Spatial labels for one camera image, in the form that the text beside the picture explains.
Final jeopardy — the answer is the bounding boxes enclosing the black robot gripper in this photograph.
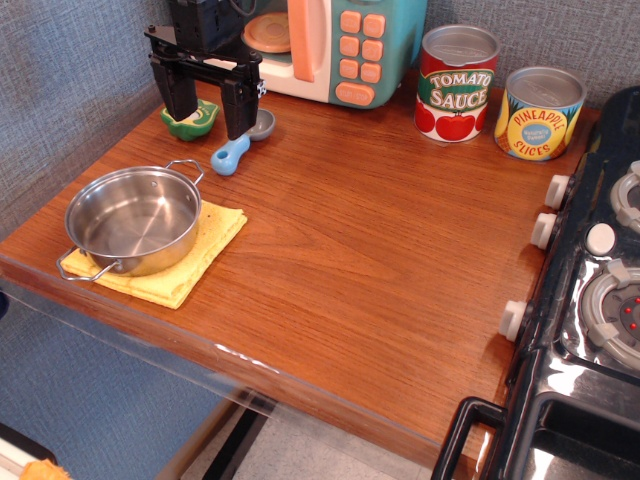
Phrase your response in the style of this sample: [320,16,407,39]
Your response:
[144,1,261,140]

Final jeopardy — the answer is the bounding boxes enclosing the stainless steel pot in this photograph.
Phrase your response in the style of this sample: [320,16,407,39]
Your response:
[56,159,205,282]

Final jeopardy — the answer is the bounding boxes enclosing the green toy pepper slice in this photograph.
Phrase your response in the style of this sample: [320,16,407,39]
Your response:
[160,99,220,142]

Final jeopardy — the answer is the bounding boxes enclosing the orange microwave plate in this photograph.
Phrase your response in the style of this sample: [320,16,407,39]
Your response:
[243,12,291,54]

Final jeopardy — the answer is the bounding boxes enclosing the yellow folded cloth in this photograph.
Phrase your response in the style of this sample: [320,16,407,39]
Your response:
[56,201,247,310]

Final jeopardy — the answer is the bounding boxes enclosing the teal toy microwave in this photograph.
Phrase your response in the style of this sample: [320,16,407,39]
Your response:
[204,0,430,110]

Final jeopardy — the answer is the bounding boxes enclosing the tomato sauce can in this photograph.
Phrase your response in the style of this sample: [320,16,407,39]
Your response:
[414,24,501,143]

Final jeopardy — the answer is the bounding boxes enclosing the pineapple slices can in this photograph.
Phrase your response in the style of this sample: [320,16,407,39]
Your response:
[494,66,587,162]

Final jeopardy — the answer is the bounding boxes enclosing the white stove knob top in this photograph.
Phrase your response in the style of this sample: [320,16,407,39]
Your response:
[544,175,571,210]

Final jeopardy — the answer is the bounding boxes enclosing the white stove knob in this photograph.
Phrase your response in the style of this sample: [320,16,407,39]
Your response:
[544,175,571,210]
[530,213,557,250]
[499,300,528,343]

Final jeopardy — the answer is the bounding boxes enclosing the white stove knob middle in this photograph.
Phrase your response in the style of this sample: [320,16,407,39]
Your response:
[530,213,557,250]

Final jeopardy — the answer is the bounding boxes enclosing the white stove knob bottom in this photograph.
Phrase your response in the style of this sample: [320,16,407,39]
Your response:
[499,300,528,343]

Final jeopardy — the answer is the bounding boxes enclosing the orange object bottom left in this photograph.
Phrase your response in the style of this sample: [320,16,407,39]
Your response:
[19,459,71,480]

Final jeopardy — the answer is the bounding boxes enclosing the black toy stove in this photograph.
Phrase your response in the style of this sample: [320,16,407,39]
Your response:
[432,87,639,479]

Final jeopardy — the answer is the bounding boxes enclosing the blue handled grey spoon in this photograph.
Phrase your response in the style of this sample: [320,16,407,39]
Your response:
[210,109,276,176]

